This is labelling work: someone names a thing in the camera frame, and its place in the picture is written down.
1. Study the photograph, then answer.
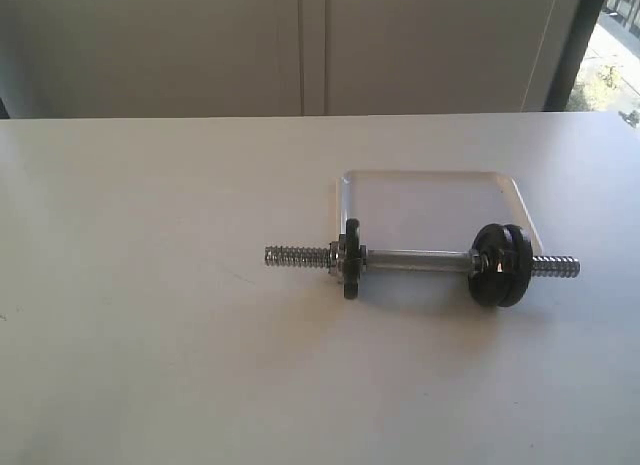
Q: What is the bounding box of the chrome threaded dumbbell bar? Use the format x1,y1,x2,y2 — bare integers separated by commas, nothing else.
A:
264,241,581,280

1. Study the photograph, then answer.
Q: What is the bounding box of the black weight plate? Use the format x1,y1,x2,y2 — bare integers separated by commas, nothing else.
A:
468,223,522,308
342,218,363,300
499,224,533,308

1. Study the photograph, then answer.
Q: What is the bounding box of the white rectangular tray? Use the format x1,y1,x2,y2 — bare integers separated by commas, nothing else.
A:
334,170,544,255

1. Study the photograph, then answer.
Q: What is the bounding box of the dark window frame post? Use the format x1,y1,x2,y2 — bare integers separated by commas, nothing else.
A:
543,0,605,112

